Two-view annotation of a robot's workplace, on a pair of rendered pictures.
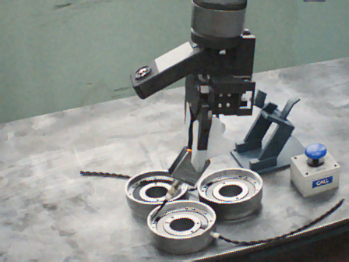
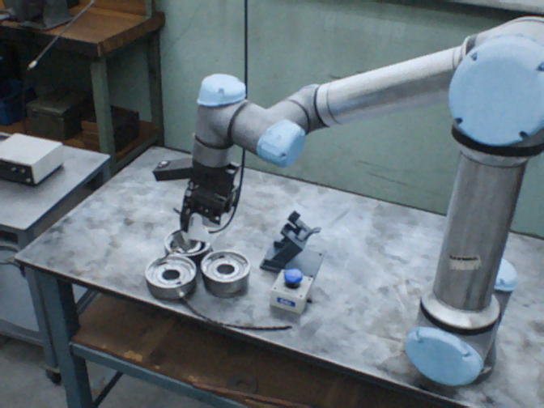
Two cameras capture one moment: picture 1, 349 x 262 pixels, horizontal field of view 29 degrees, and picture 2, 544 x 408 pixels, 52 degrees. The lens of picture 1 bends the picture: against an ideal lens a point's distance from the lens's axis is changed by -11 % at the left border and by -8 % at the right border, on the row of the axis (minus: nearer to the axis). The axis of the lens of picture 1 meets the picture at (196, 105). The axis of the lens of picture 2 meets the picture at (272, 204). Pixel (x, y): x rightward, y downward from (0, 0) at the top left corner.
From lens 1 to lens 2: 0.65 m
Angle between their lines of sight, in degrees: 27
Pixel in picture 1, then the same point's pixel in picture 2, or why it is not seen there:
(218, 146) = (197, 234)
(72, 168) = (174, 202)
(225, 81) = (203, 194)
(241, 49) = (220, 177)
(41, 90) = not seen: hidden behind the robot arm
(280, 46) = not seen: hidden behind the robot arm
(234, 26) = (210, 160)
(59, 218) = (123, 232)
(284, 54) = not seen: hidden behind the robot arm
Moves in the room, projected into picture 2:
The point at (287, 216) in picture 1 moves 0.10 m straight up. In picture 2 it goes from (244, 311) to (245, 274)
